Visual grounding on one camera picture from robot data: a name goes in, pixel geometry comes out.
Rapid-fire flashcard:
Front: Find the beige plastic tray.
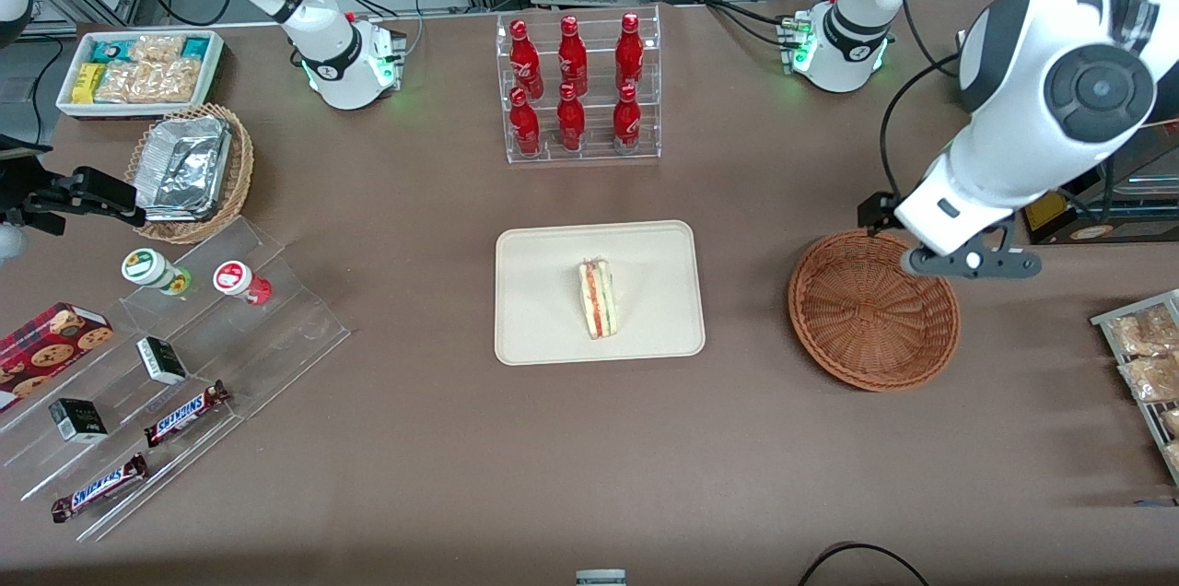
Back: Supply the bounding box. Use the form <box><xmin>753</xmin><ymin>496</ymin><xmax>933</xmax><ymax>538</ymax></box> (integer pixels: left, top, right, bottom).
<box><xmin>495</xmin><ymin>219</ymin><xmax>706</xmax><ymax>367</ymax></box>

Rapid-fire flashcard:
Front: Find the tan wicker basket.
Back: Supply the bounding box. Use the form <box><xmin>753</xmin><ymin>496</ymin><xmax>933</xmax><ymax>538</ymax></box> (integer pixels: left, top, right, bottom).
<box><xmin>124</xmin><ymin>103</ymin><xmax>255</xmax><ymax>245</ymax></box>

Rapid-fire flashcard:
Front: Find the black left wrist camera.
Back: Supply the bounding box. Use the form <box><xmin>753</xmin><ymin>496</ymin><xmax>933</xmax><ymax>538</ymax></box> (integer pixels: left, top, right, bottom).
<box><xmin>858</xmin><ymin>192</ymin><xmax>902</xmax><ymax>232</ymax></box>

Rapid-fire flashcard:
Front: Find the clear bag of crackers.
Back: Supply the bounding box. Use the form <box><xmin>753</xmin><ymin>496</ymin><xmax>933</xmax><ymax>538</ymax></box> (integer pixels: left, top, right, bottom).
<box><xmin>96</xmin><ymin>59</ymin><xmax>201</xmax><ymax>104</ymax></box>
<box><xmin>129</xmin><ymin>34</ymin><xmax>186</xmax><ymax>64</ymax></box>

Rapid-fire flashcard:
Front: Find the black table cable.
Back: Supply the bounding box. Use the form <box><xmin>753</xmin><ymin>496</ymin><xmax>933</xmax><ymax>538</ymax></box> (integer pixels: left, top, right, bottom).
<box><xmin>797</xmin><ymin>542</ymin><xmax>931</xmax><ymax>586</ymax></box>

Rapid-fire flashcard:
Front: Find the brown wicker basket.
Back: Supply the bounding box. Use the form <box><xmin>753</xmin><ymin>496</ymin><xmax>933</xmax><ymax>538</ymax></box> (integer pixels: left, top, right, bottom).
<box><xmin>788</xmin><ymin>229</ymin><xmax>962</xmax><ymax>393</ymax></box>

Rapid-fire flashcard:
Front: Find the Snickers chocolate bar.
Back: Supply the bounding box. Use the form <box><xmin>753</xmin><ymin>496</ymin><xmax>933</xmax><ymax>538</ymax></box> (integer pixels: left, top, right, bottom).
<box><xmin>51</xmin><ymin>453</ymin><xmax>149</xmax><ymax>524</ymax></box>
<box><xmin>144</xmin><ymin>381</ymin><xmax>231</xmax><ymax>448</ymax></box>

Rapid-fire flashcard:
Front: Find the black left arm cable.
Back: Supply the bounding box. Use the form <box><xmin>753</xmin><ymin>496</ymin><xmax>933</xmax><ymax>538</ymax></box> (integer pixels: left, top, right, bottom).
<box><xmin>878</xmin><ymin>52</ymin><xmax>963</xmax><ymax>198</ymax></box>

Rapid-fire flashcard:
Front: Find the red cookie box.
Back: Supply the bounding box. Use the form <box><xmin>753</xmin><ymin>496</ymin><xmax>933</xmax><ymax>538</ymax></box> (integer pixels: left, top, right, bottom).
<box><xmin>0</xmin><ymin>302</ymin><xmax>115</xmax><ymax>413</ymax></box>

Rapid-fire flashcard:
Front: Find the yellow snack packet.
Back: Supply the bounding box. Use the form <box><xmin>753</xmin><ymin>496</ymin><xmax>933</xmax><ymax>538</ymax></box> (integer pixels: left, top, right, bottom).
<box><xmin>72</xmin><ymin>63</ymin><xmax>108</xmax><ymax>104</ymax></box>

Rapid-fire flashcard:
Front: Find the triangular sandwich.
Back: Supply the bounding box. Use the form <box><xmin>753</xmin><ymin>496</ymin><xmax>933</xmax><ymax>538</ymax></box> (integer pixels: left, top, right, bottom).
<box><xmin>578</xmin><ymin>259</ymin><xmax>619</xmax><ymax>340</ymax></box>

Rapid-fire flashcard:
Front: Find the red cola bottle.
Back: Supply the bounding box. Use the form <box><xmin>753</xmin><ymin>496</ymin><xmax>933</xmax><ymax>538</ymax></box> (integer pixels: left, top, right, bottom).
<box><xmin>509</xmin><ymin>19</ymin><xmax>544</xmax><ymax>99</ymax></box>
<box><xmin>509</xmin><ymin>88</ymin><xmax>543</xmax><ymax>156</ymax></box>
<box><xmin>613</xmin><ymin>84</ymin><xmax>642</xmax><ymax>154</ymax></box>
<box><xmin>556</xmin><ymin>84</ymin><xmax>587</xmax><ymax>152</ymax></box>
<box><xmin>557</xmin><ymin>16</ymin><xmax>589</xmax><ymax>94</ymax></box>
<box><xmin>615</xmin><ymin>12</ymin><xmax>645</xmax><ymax>91</ymax></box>

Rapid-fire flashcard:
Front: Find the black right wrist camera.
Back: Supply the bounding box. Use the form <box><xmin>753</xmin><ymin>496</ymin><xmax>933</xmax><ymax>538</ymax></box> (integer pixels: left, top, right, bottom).
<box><xmin>0</xmin><ymin>164</ymin><xmax>146</xmax><ymax>235</ymax></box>

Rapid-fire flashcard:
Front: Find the clear acrylic bottle rack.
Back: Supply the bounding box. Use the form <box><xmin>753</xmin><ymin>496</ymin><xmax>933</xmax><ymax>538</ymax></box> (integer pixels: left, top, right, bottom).
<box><xmin>497</xmin><ymin>6</ymin><xmax>661</xmax><ymax>165</ymax></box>

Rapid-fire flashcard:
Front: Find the white snack tray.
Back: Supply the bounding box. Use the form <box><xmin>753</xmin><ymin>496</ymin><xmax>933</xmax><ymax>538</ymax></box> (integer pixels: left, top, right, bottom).
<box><xmin>55</xmin><ymin>30</ymin><xmax>225</xmax><ymax>120</ymax></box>

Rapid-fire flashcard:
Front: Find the clear acrylic tiered shelf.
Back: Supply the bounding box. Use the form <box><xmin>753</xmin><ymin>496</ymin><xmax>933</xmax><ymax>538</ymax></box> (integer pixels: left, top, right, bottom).
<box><xmin>0</xmin><ymin>216</ymin><xmax>352</xmax><ymax>542</ymax></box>

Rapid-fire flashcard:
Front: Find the metal tray of pastries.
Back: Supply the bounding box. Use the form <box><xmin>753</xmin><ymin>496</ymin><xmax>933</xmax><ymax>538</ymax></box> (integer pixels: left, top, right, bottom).
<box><xmin>1091</xmin><ymin>289</ymin><xmax>1179</xmax><ymax>486</ymax></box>

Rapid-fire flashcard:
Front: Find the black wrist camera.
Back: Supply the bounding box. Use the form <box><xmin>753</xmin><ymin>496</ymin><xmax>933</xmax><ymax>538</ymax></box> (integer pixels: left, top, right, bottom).
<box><xmin>0</xmin><ymin>164</ymin><xmax>146</xmax><ymax>235</ymax></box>
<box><xmin>858</xmin><ymin>192</ymin><xmax>902</xmax><ymax>232</ymax></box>

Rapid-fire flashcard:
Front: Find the aluminium foil container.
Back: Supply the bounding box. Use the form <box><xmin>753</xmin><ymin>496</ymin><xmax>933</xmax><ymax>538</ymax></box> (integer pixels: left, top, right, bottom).
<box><xmin>134</xmin><ymin>116</ymin><xmax>232</xmax><ymax>221</ymax></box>

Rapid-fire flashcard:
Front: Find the red lid snack cup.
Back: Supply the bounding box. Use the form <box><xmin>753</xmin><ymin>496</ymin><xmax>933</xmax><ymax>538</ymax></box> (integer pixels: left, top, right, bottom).
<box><xmin>213</xmin><ymin>261</ymin><xmax>273</xmax><ymax>306</ymax></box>

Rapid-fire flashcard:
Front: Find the green lid snack cup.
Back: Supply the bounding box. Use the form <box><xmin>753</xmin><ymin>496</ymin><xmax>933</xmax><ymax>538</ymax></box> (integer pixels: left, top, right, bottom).
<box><xmin>122</xmin><ymin>248</ymin><xmax>193</xmax><ymax>296</ymax></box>

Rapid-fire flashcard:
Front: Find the small black box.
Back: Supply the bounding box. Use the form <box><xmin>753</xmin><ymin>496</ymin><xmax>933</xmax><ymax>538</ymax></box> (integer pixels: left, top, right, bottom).
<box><xmin>49</xmin><ymin>398</ymin><xmax>110</xmax><ymax>445</ymax></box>
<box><xmin>136</xmin><ymin>337</ymin><xmax>189</xmax><ymax>386</ymax></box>

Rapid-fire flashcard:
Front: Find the black food warmer display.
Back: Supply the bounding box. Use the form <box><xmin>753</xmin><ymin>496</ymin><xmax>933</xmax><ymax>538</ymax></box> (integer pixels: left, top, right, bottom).
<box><xmin>1021</xmin><ymin>0</ymin><xmax>1179</xmax><ymax>245</ymax></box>

